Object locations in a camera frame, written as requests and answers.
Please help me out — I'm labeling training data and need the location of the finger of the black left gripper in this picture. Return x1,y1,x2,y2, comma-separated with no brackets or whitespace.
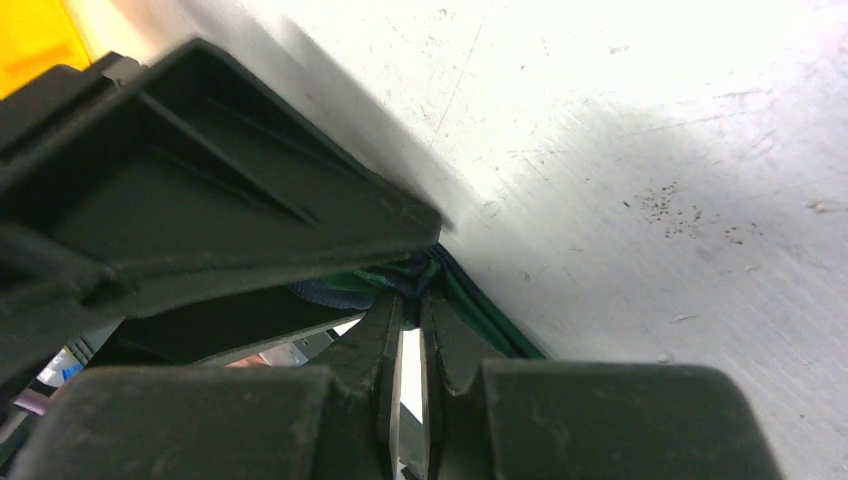
87,286,359,368

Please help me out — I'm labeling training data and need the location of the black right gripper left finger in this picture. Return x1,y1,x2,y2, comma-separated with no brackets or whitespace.
10,295,403,479

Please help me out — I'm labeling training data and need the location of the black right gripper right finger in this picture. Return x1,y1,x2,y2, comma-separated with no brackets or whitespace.
420,293,781,479

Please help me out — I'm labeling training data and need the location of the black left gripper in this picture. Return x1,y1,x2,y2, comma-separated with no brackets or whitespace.
1,39,442,382

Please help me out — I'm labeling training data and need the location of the green navy striped tie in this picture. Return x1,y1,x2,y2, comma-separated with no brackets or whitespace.
287,244,546,359

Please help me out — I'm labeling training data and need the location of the yellow plastic tray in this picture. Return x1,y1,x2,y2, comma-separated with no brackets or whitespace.
1,0,91,98

